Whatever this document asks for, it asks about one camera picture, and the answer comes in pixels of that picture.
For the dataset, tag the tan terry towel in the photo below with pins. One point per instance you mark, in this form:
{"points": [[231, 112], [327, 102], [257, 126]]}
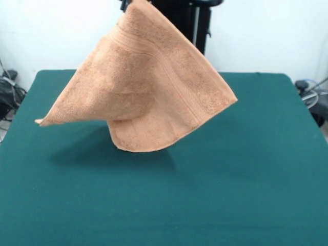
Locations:
{"points": [[143, 77]]}

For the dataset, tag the dark green table cloth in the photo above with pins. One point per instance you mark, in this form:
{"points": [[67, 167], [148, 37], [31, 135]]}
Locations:
{"points": [[77, 192]]}

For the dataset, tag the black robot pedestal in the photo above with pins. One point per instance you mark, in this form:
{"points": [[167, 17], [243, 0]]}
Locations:
{"points": [[202, 25]]}

